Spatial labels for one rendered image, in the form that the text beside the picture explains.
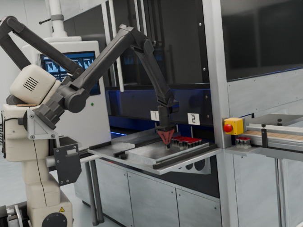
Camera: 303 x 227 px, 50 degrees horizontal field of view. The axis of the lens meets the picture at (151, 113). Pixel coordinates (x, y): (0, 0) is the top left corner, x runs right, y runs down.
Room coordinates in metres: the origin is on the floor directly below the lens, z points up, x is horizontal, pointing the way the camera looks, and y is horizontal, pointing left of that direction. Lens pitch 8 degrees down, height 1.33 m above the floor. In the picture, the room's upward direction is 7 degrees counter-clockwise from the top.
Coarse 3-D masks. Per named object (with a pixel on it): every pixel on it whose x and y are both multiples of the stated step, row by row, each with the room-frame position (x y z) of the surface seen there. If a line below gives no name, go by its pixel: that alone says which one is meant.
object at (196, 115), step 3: (189, 114) 1.75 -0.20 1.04; (192, 114) 1.74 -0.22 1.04; (195, 114) 1.72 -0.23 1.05; (198, 114) 1.70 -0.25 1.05; (189, 117) 1.75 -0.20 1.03; (192, 117) 1.74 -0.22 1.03; (195, 117) 1.72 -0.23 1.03; (198, 117) 1.70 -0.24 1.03; (189, 120) 1.76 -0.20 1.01; (195, 120) 1.72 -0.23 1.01; (198, 120) 1.70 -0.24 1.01; (189, 123) 1.76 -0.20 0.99; (192, 123) 1.74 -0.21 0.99; (195, 123) 1.72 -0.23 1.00; (198, 123) 1.70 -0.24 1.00
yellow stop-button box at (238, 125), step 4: (224, 120) 1.55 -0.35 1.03; (228, 120) 1.53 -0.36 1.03; (232, 120) 1.52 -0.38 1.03; (236, 120) 1.50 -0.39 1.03; (240, 120) 1.52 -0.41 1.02; (244, 120) 1.54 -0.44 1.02; (232, 124) 1.51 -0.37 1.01; (236, 124) 1.50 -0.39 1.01; (240, 124) 1.52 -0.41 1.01; (244, 124) 1.53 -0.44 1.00; (232, 128) 1.51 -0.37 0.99; (236, 128) 1.50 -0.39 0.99; (240, 128) 1.52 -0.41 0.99; (244, 128) 1.53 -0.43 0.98; (228, 132) 1.54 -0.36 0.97; (232, 132) 1.52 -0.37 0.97; (236, 132) 1.50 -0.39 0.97; (240, 132) 1.51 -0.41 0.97; (244, 132) 1.53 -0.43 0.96
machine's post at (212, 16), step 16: (208, 0) 1.59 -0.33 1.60; (208, 16) 1.60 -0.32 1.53; (208, 32) 1.60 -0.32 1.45; (208, 48) 1.61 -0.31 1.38; (208, 64) 1.62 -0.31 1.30; (224, 64) 1.61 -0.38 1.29; (224, 80) 1.60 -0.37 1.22; (224, 96) 1.60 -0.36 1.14; (224, 112) 1.59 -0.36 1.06; (224, 144) 1.58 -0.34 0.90; (224, 160) 1.58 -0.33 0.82; (224, 176) 1.59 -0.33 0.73; (224, 192) 1.59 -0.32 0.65; (224, 208) 1.60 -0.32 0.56; (224, 224) 1.61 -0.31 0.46
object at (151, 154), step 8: (152, 144) 1.72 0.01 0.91; (160, 144) 1.75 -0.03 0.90; (208, 144) 1.60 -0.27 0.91; (128, 152) 1.59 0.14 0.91; (136, 152) 1.65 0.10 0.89; (144, 152) 1.68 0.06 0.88; (152, 152) 1.66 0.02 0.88; (160, 152) 1.64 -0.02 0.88; (168, 152) 1.62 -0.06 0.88; (176, 152) 1.61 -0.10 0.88; (184, 152) 1.51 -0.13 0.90; (136, 160) 1.54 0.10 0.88; (144, 160) 1.48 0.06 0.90; (152, 160) 1.43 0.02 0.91; (160, 160) 1.42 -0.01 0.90
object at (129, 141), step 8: (152, 128) 2.14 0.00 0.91; (120, 136) 2.00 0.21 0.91; (128, 136) 2.03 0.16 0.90; (136, 136) 2.06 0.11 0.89; (144, 136) 2.07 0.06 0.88; (152, 136) 2.04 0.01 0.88; (160, 136) 2.02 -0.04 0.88; (112, 144) 1.95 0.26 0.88; (120, 144) 1.87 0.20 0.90; (128, 144) 1.80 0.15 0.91; (136, 144) 1.75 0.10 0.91; (144, 144) 1.79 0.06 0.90
